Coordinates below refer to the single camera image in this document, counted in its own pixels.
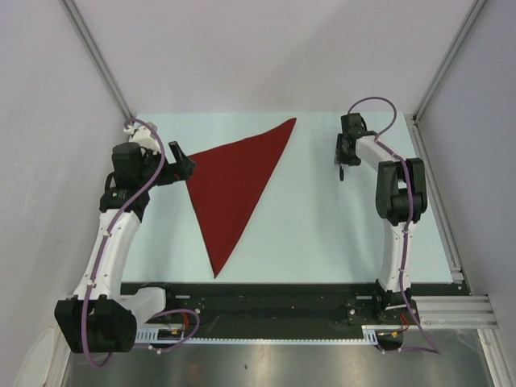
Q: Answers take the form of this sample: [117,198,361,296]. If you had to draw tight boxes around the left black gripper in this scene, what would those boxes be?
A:
[138,141,195,189]

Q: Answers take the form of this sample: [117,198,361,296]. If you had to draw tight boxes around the dark red cloth napkin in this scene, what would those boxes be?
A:
[186,118,297,277]

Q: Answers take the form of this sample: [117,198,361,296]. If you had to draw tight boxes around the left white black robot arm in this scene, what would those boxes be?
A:
[54,141,196,353]

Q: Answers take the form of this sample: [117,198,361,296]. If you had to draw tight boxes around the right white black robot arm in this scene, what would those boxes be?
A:
[335,113,428,324]

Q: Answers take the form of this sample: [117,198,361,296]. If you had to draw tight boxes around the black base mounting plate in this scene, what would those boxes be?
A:
[120,281,472,339]

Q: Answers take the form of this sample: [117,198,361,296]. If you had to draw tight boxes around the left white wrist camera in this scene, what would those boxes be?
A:
[123,122,161,155]

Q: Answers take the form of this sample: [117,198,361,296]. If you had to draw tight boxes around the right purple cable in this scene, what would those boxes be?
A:
[347,96,440,355]

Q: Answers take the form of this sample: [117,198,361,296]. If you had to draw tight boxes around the purple cable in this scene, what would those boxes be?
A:
[82,119,200,368]
[347,96,440,355]

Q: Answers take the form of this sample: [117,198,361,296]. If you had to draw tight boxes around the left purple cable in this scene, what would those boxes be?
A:
[82,119,200,368]

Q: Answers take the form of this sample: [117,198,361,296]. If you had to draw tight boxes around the right aluminium table rail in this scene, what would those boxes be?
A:
[404,114,467,284]

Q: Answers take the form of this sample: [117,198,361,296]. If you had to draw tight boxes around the right white cable duct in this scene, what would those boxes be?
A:
[361,325,407,344]

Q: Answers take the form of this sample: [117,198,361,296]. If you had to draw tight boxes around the white cable duct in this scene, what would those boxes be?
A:
[135,327,185,345]
[361,325,407,344]

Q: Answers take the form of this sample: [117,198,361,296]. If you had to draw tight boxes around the front aluminium extrusion rail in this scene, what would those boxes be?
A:
[413,296,497,330]

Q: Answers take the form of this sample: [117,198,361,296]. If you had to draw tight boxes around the left white cable duct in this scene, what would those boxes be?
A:
[135,327,185,345]

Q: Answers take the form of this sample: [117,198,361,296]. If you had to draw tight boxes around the left aluminium frame post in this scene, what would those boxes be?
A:
[58,0,133,119]

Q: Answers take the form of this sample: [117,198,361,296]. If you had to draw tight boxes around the aluminium frame post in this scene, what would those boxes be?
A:
[58,0,133,119]
[412,0,489,123]

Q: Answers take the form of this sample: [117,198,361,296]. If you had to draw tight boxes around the right aluminium frame post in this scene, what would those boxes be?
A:
[412,0,489,123]

